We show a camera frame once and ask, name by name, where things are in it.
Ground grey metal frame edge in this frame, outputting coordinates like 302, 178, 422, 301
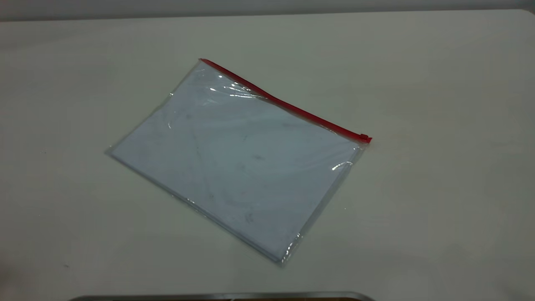
69, 291, 377, 301

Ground white paper sheets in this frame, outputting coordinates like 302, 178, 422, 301
111, 69, 355, 262

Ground clear plastic zip bag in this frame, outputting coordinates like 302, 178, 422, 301
104, 58, 372, 267

